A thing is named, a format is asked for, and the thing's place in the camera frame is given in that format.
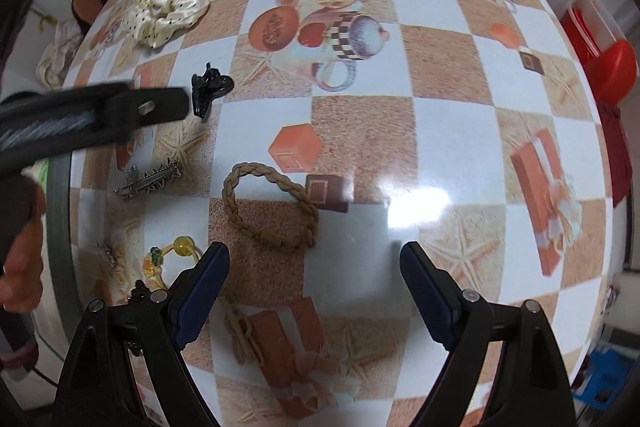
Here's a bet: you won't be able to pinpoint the person's left hand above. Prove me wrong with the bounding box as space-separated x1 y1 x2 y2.
0 206 49 314

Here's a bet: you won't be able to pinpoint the red plastic container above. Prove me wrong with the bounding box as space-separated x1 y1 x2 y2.
560 0 640 108

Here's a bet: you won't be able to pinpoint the cream towel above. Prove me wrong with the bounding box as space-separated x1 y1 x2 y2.
35 19 86 90

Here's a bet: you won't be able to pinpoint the beige bow hair clip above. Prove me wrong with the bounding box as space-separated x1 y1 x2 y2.
221 162 321 252

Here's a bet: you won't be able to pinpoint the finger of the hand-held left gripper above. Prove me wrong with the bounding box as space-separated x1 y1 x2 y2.
106 86 192 141

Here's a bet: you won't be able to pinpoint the red cloth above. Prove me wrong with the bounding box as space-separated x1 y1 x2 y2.
597 102 633 204

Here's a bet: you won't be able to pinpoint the cream polka dot scrunchie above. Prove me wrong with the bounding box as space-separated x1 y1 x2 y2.
119 0 211 50

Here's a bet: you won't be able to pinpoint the yellow sunflower hair tie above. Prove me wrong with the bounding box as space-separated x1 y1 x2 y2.
141 234 206 293

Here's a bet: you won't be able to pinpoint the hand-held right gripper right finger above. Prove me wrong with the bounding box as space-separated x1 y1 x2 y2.
400 241 576 427

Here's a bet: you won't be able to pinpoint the blue plastic item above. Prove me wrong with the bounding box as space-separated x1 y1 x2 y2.
574 327 627 409

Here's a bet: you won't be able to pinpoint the silver star hair clip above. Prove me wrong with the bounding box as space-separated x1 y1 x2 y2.
114 158 182 198

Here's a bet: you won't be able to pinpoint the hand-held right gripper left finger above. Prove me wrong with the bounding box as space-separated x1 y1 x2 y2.
56 241 231 427

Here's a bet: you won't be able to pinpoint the checkered printed tablecloth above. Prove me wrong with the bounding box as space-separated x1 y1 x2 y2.
67 0 618 427

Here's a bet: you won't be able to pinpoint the black hair claw clip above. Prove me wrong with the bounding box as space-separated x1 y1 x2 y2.
190 62 236 124

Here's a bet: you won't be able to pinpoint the black beaded snap clip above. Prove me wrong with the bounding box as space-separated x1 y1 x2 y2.
127 279 153 305

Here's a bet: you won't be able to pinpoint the small silver earring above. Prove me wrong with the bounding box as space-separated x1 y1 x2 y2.
95 241 123 268

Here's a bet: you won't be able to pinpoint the brown slippers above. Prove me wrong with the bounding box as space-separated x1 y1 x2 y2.
70 0 113 30

